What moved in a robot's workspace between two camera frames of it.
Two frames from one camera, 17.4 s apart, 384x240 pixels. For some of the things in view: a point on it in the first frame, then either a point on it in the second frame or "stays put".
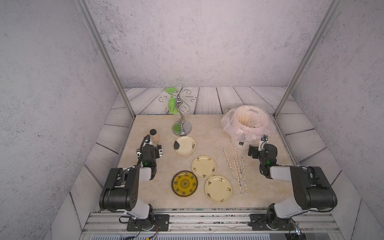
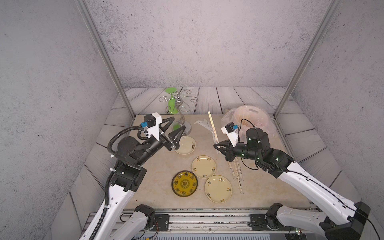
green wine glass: x=171 y=101 stays put
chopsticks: x=243 y=170 to x=231 y=170
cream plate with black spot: x=184 y=145 stays put
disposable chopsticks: x=228 y=162 to x=214 y=132
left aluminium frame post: x=107 y=53 stays put
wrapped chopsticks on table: x=237 y=169 stays put
